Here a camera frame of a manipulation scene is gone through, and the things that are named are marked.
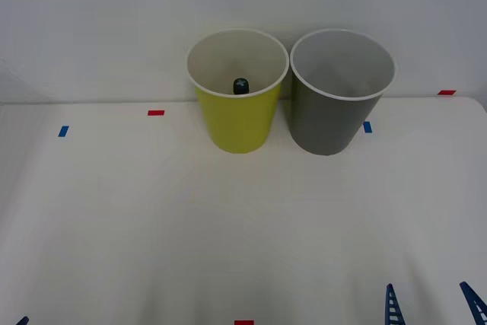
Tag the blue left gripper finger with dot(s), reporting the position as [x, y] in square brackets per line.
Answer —
[23, 321]

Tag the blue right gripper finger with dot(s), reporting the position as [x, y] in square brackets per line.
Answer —
[392, 308]
[475, 302]

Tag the yellow label bottle black cap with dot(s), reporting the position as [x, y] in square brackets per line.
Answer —
[241, 86]

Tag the grey plastic bin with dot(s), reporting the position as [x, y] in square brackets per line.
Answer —
[327, 123]

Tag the yellow-green plastic bin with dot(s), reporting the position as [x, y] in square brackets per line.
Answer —
[237, 123]

